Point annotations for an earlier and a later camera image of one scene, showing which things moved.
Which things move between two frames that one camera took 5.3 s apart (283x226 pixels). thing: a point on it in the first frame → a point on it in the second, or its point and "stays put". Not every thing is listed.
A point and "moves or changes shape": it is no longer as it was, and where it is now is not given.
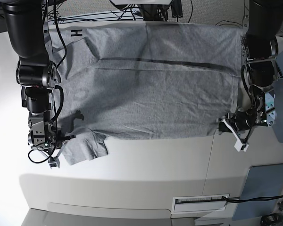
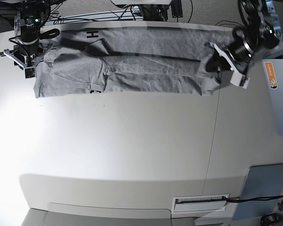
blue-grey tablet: (262, 181) stays put
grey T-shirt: (143, 81) moves or changes shape
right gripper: (240, 123) → (240, 52)
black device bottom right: (273, 219) stays put
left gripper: (43, 136) → (28, 47)
